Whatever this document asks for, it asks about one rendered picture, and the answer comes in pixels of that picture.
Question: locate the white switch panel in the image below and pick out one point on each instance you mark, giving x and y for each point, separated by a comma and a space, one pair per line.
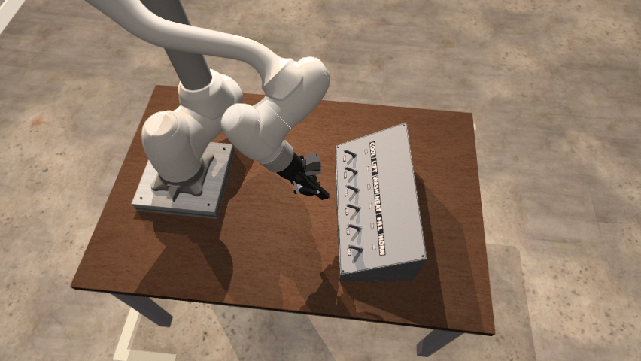
380, 235

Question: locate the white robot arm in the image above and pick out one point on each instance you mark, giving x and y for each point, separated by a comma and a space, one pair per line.
175, 141

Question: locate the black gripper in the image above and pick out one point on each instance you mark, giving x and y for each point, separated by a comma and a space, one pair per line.
310, 186

